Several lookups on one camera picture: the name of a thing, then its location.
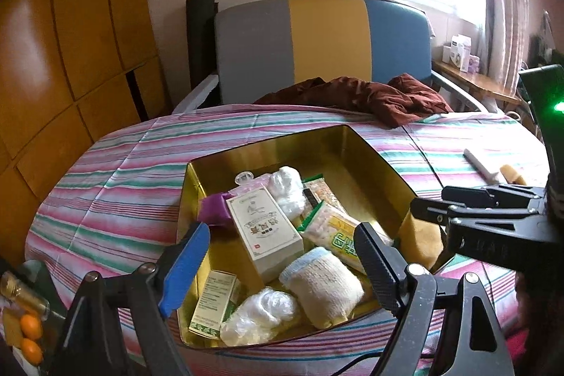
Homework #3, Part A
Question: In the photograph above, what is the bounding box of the wooden wardrobe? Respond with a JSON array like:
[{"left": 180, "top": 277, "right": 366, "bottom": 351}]
[{"left": 0, "top": 0, "right": 172, "bottom": 266}]

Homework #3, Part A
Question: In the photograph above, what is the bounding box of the white tube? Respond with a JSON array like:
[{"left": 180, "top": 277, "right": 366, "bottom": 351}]
[{"left": 462, "top": 148, "right": 507, "bottom": 185}]

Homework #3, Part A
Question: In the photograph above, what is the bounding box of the brown cloth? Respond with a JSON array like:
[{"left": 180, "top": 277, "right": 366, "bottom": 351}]
[{"left": 253, "top": 73, "right": 454, "bottom": 128}]

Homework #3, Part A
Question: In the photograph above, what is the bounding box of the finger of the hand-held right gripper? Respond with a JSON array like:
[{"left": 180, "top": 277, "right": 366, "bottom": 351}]
[
  {"left": 410, "top": 196, "right": 558, "bottom": 271},
  {"left": 442, "top": 183, "right": 549, "bottom": 209}
]

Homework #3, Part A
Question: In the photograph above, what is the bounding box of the person's right forearm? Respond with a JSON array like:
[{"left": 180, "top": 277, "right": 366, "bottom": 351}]
[{"left": 513, "top": 266, "right": 564, "bottom": 376}]

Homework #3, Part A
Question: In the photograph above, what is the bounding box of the gold bottle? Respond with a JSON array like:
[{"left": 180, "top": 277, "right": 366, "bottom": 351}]
[{"left": 0, "top": 270, "right": 49, "bottom": 313}]

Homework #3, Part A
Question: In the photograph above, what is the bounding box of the black rolled mat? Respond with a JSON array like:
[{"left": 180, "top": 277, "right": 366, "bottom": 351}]
[{"left": 185, "top": 0, "right": 219, "bottom": 88}]

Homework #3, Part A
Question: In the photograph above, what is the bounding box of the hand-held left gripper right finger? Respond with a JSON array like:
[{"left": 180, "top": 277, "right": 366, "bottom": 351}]
[{"left": 354, "top": 222, "right": 516, "bottom": 376}]

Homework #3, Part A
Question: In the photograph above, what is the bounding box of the gold tin box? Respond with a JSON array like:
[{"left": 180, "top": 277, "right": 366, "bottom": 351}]
[{"left": 175, "top": 125, "right": 446, "bottom": 348}]

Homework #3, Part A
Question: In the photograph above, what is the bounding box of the white plastic wad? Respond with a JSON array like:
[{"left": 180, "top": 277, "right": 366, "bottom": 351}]
[
  {"left": 219, "top": 287, "right": 300, "bottom": 346},
  {"left": 268, "top": 166, "right": 309, "bottom": 218}
]

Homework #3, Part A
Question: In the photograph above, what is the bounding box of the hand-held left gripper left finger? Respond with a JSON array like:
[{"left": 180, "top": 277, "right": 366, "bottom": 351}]
[{"left": 46, "top": 221, "right": 211, "bottom": 376}]

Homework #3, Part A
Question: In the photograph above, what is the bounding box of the cream towel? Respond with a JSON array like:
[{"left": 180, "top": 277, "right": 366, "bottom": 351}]
[{"left": 279, "top": 246, "right": 366, "bottom": 330}]

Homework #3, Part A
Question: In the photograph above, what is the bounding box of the pink curtain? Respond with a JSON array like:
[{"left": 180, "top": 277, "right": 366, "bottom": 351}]
[{"left": 478, "top": 0, "right": 542, "bottom": 95}]

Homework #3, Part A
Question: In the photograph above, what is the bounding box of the striped bed sheet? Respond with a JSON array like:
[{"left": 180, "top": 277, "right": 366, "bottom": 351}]
[{"left": 24, "top": 103, "right": 551, "bottom": 376}]

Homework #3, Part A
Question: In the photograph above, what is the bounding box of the pink wrapped packet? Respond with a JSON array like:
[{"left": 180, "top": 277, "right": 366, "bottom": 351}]
[{"left": 233, "top": 170, "right": 271, "bottom": 198}]

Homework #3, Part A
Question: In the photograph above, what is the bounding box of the wooden side desk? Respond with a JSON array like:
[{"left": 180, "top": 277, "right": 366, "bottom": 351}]
[{"left": 432, "top": 59, "right": 523, "bottom": 106}]

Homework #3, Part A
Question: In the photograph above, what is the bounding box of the grey yellow blue chair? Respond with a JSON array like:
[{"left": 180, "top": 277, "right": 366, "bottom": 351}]
[{"left": 172, "top": 0, "right": 498, "bottom": 115}]

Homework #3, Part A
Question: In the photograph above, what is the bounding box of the yellow snack packet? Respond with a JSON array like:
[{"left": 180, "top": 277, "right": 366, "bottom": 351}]
[{"left": 300, "top": 201, "right": 395, "bottom": 275}]

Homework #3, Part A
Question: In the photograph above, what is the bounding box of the green wrapped snack bar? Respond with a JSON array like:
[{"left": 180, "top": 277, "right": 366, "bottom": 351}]
[{"left": 302, "top": 178, "right": 342, "bottom": 218}]

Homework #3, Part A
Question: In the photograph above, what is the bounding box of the small green white carton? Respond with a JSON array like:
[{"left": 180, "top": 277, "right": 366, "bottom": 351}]
[{"left": 189, "top": 270, "right": 241, "bottom": 337}]

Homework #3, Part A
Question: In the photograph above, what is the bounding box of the purple packet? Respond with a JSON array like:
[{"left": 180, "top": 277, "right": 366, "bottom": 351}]
[{"left": 198, "top": 191, "right": 236, "bottom": 227}]

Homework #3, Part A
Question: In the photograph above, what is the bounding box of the large white carton box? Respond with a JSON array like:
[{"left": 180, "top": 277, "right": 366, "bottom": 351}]
[{"left": 226, "top": 186, "right": 305, "bottom": 284}]

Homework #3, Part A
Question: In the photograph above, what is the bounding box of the yellow block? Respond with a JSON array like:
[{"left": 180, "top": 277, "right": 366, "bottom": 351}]
[{"left": 499, "top": 165, "right": 527, "bottom": 186}]

